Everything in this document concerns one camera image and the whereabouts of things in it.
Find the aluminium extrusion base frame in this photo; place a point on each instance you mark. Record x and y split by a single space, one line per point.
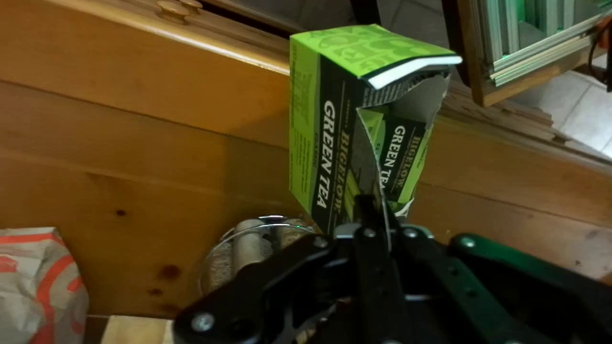
542 31

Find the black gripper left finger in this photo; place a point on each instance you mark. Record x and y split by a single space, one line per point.
288 292

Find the wooden desk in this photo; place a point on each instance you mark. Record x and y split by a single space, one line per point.
146 145

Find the green tea box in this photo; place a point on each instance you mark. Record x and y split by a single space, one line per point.
326 126

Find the light wood board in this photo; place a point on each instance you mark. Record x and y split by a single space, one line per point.
137 331

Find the white lined trash bin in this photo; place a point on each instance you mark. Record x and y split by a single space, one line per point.
35 287

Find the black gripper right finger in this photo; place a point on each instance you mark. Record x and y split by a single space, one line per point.
498 298

